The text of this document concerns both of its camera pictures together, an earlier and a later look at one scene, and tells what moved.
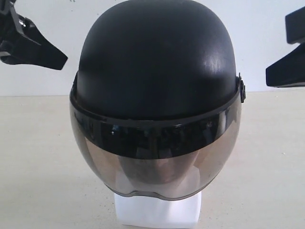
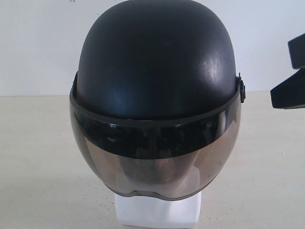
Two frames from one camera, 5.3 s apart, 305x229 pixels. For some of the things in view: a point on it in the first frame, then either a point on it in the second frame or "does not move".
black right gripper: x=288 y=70 to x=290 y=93
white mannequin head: x=137 y=210 does not move
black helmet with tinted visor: x=156 y=102 does not move
